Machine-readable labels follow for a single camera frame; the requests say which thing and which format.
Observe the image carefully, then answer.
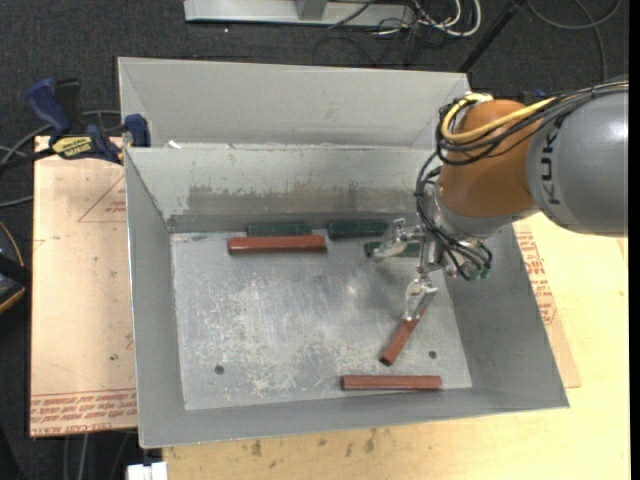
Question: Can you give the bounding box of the grey metal bin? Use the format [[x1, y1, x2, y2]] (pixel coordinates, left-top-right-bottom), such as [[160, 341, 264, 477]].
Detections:
[[117, 56, 571, 449]]

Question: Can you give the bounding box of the brown cardboard board red print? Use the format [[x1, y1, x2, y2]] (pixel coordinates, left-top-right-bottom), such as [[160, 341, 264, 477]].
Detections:
[[29, 135, 584, 439]]

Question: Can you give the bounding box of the red-brown flat block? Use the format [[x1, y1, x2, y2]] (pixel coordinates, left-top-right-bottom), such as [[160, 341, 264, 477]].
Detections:
[[378, 307, 427, 368], [340, 374, 444, 392], [227, 234, 329, 256]]

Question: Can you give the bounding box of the dark green flat block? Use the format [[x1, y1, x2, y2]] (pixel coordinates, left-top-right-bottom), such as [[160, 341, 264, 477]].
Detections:
[[246, 222, 313, 238], [363, 240, 424, 260], [327, 219, 391, 241]]

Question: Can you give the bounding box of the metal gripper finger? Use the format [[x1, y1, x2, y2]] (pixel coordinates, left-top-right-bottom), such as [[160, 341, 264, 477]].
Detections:
[[401, 267, 440, 323], [365, 218, 425, 261]]

